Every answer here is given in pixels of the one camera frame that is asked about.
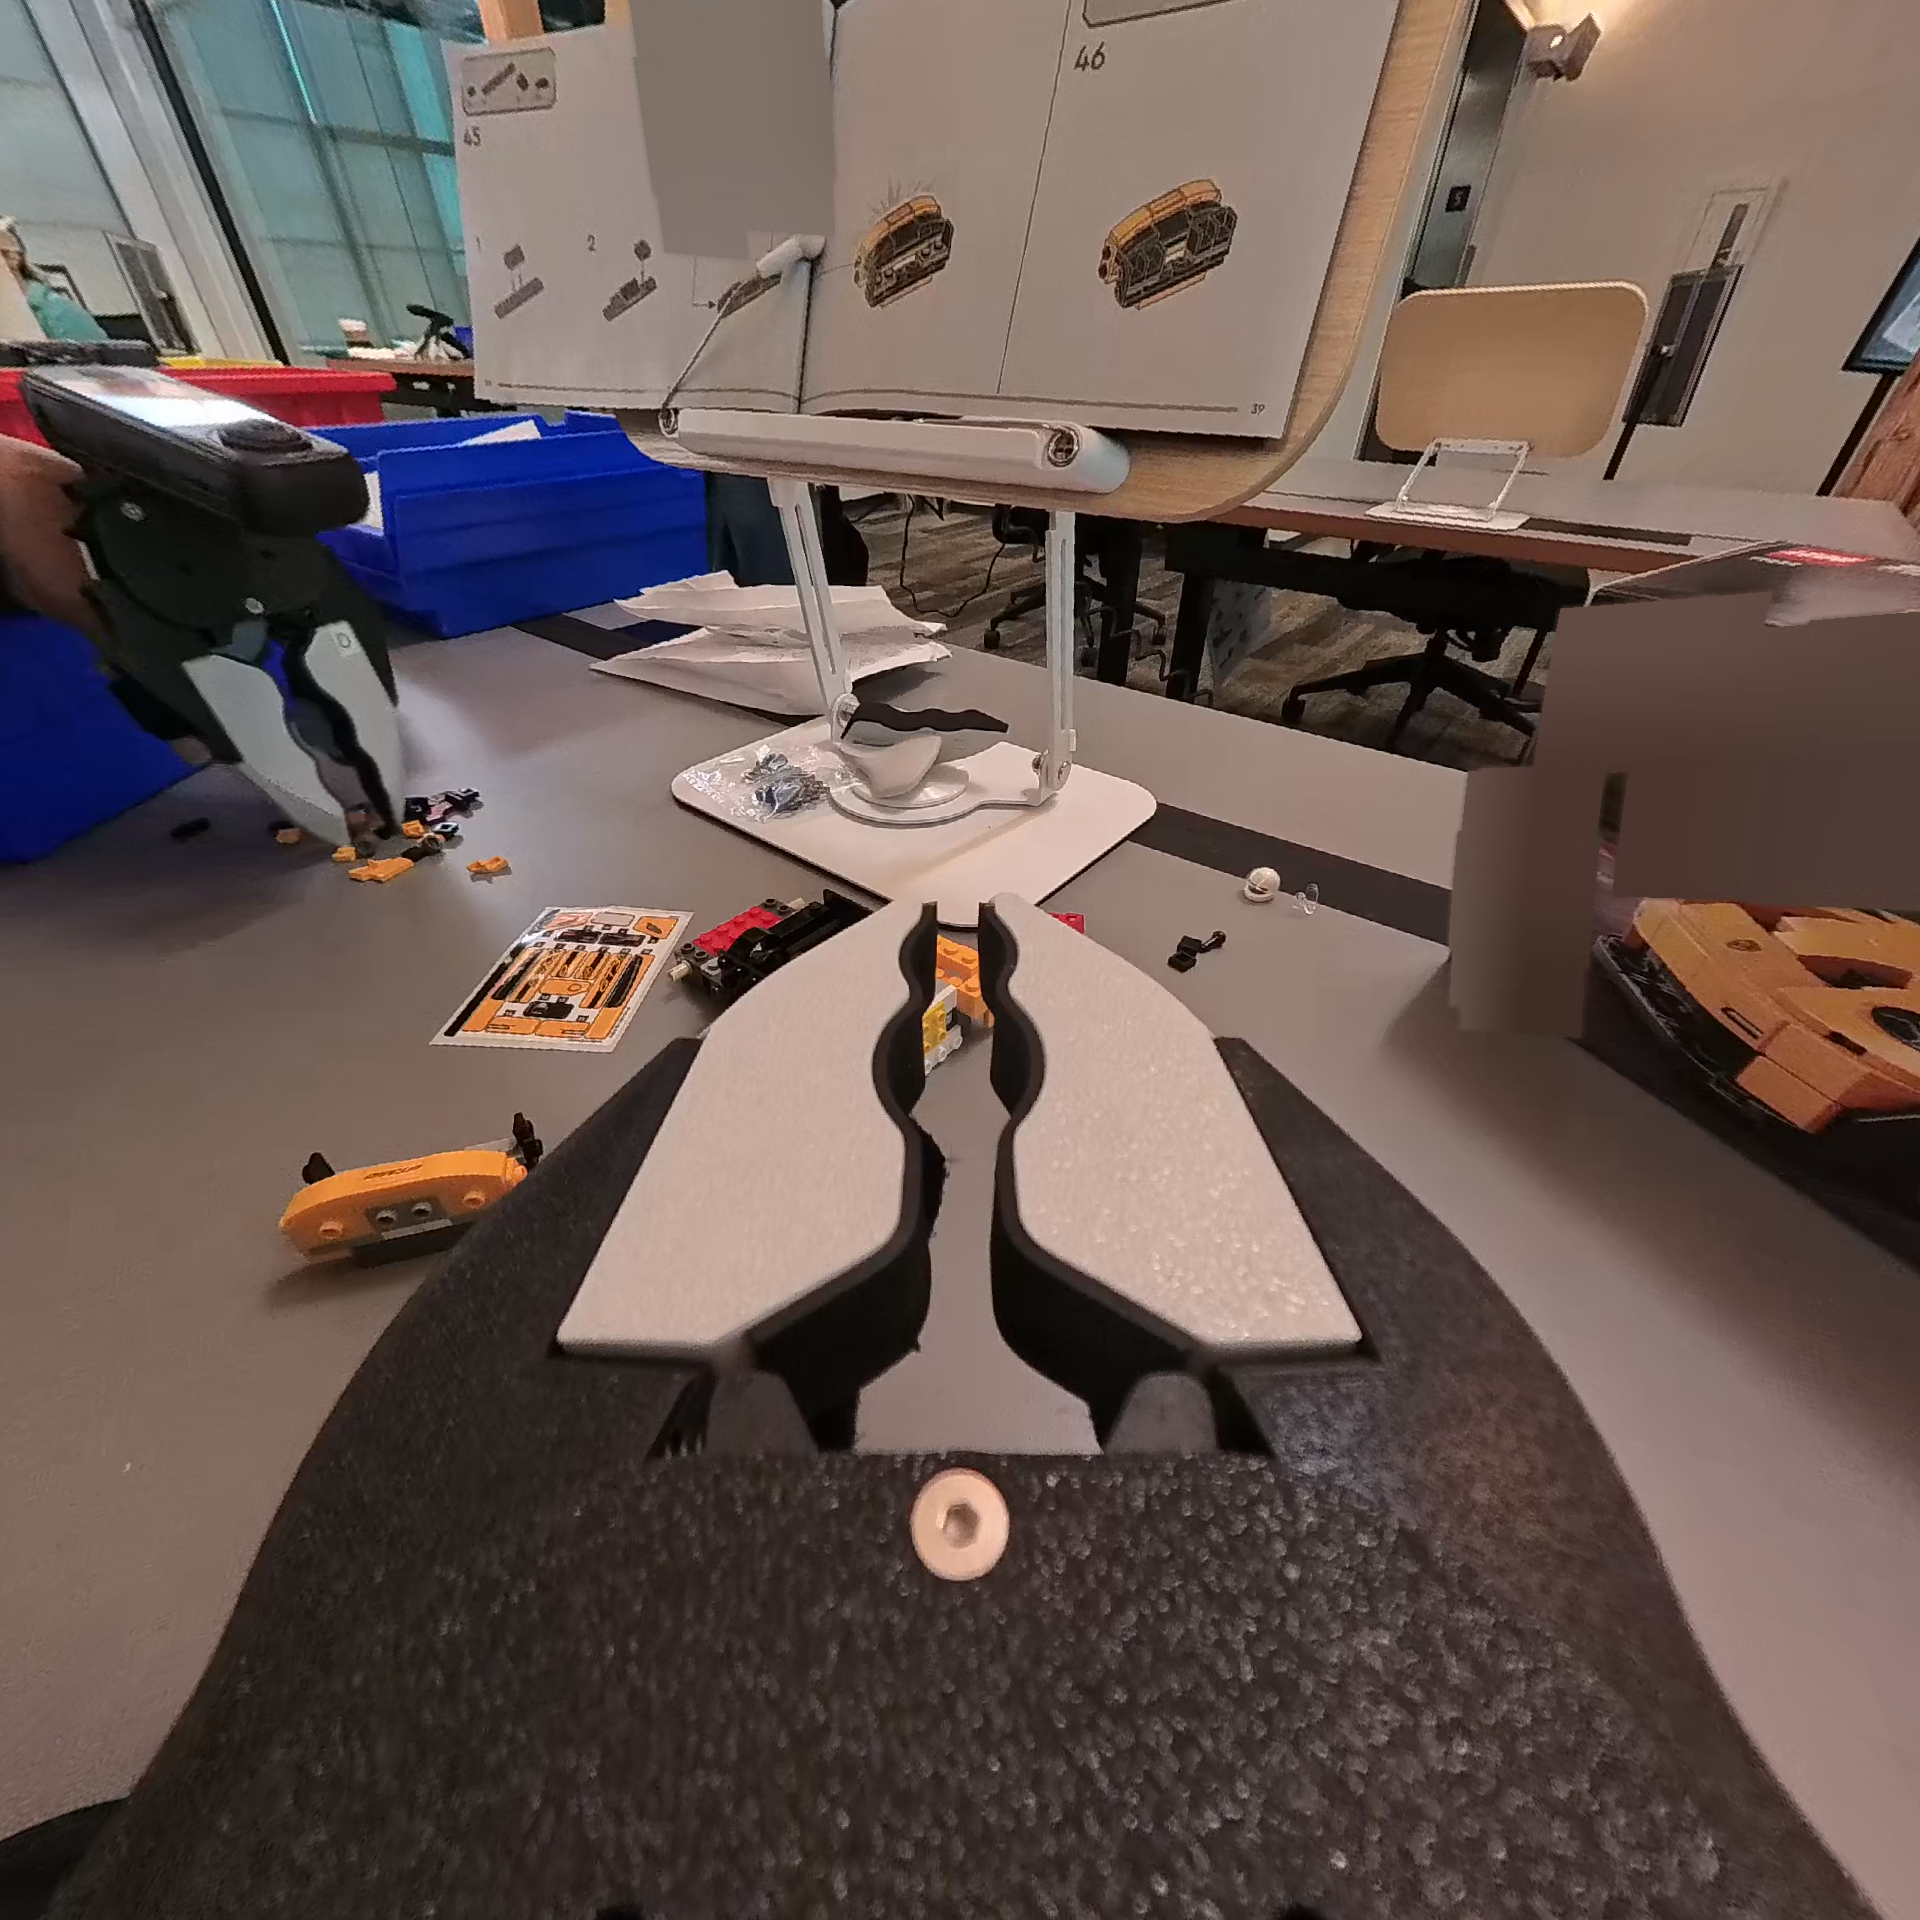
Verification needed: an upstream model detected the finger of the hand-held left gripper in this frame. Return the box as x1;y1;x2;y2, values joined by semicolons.
180;650;359;848
288;618;409;838

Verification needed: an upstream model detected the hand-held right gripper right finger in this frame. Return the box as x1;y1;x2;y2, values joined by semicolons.
984;890;1367;1449

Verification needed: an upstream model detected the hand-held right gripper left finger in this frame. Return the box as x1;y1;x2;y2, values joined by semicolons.
555;900;951;1450

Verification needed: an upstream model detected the pile of small bricks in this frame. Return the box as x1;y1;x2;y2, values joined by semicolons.
167;780;486;887

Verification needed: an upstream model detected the blue plastic bin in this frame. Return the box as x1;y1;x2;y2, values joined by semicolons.
0;599;198;864

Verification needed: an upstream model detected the black toy car chassis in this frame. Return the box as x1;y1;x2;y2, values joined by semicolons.
670;889;1000;1074

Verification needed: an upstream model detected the orange toy brick assembly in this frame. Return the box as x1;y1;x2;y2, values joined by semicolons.
279;1112;545;1258

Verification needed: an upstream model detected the grey desk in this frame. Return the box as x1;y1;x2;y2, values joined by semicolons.
0;614;1920;1920

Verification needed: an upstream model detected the red plastic bin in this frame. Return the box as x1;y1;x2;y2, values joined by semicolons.
0;364;396;444

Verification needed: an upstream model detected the stack of nested blue bins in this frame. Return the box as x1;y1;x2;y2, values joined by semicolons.
307;410;711;639

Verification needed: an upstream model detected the brown background table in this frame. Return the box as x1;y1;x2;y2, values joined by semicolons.
329;351;480;422

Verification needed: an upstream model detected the orange sticker sheet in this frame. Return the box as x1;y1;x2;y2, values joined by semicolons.
431;902;695;1050

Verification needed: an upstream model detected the crumpled white paper bag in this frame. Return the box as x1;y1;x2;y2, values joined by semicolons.
592;569;954;719

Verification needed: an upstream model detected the white book stand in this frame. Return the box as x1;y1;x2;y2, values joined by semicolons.
623;0;1480;902

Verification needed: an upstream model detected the bag of small metal parts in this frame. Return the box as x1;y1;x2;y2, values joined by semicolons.
737;745;835;823

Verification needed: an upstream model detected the black backpack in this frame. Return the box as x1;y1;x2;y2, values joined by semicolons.
705;471;799;590

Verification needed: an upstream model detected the grey part with wavy edge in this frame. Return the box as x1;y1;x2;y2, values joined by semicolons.
839;692;1010;804

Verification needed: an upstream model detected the black office chair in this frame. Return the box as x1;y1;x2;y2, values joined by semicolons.
1283;569;1547;751
984;503;1174;654

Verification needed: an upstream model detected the black toy car box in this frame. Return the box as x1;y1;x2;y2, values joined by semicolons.
1582;537;1920;1254

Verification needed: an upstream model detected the clear acrylic stand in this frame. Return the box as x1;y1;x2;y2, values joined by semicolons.
1395;438;1531;530

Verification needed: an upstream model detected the wooden office table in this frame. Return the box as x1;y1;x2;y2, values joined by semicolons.
1170;457;1920;570

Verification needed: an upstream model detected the open instruction booklet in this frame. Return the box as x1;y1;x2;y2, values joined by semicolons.
451;0;1403;441

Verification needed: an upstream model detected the light wooden chair back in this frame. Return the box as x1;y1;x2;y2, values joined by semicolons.
1371;281;1649;463

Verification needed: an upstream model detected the black monitor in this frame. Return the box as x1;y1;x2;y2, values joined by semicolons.
1842;240;1920;376

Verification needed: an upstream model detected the black wall panel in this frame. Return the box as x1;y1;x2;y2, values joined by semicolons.
1627;188;1758;430

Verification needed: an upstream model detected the wooden post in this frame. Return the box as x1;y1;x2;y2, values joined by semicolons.
1822;374;1920;519

